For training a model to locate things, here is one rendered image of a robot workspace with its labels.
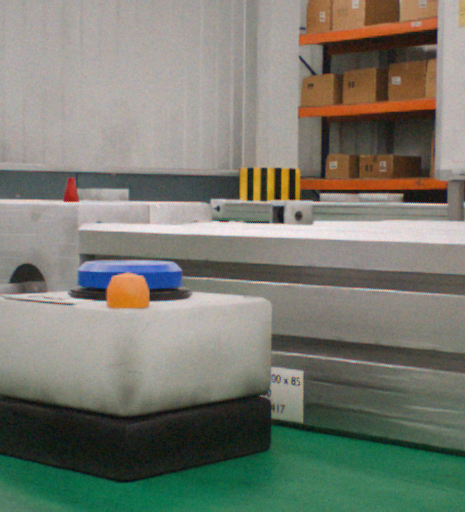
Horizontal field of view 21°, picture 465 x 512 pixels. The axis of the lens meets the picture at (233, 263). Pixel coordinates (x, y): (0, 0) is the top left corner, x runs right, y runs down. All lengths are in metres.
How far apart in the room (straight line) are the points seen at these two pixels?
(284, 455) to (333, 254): 0.09
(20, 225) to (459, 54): 3.60
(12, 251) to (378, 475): 0.28
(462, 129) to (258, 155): 4.93
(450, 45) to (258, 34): 4.93
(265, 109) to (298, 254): 8.45
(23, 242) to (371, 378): 0.23
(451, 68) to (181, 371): 3.80
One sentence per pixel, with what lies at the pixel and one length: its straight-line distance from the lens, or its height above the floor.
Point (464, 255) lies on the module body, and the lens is 0.48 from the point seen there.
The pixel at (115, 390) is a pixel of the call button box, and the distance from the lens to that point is 0.43.
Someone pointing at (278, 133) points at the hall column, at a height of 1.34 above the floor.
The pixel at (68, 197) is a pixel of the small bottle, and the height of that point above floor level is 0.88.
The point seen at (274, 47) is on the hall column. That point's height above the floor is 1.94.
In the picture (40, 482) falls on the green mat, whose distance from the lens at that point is 0.44.
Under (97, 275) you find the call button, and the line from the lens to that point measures 0.46.
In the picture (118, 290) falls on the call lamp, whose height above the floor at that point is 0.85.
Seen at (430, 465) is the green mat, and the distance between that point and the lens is 0.47.
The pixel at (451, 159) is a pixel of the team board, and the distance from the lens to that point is 4.19.
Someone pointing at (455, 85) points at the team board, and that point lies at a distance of 4.20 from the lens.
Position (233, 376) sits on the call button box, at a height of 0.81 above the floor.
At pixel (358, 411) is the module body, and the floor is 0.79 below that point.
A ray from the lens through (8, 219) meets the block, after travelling 0.66.
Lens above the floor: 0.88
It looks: 3 degrees down
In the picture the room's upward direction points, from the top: 1 degrees clockwise
